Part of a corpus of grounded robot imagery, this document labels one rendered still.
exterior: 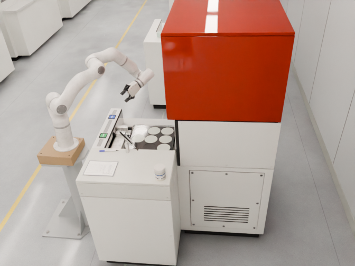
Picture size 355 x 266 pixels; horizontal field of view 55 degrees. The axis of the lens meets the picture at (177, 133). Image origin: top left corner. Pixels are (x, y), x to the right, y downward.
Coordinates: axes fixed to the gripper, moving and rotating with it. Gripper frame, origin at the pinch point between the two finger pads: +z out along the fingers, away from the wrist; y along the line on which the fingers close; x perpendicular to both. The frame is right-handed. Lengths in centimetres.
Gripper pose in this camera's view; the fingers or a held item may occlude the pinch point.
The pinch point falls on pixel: (123, 97)
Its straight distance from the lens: 277.7
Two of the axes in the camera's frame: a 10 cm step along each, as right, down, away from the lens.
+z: -6.7, 7.0, -2.6
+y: -2.4, -5.4, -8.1
